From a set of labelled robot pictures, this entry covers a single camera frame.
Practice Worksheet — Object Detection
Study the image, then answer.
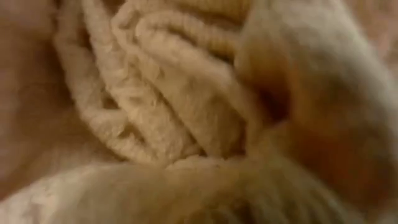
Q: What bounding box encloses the yellow towel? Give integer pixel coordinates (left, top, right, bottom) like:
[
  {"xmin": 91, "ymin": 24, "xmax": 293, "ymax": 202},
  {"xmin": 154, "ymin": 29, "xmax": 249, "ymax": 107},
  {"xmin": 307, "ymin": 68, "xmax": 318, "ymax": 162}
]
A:
[{"xmin": 102, "ymin": 0, "xmax": 398, "ymax": 212}]

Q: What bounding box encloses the white towel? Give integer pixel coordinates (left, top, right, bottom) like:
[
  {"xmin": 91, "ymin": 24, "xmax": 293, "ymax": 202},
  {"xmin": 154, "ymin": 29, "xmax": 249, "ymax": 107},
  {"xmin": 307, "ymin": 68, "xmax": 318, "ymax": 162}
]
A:
[{"xmin": 0, "ymin": 0, "xmax": 398, "ymax": 224}]

